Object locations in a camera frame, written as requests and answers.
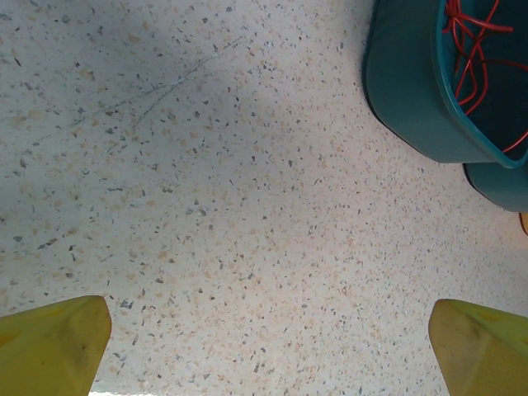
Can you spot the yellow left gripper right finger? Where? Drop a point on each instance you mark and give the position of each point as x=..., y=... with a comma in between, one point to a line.
x=486, y=354

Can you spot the teal plastic bin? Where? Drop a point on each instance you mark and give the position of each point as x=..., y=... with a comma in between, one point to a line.
x=404, y=82
x=503, y=185

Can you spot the orange plastic bin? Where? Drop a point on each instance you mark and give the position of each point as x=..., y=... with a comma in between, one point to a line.
x=524, y=224

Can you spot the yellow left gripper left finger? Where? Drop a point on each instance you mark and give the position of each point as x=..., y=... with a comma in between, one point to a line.
x=49, y=350

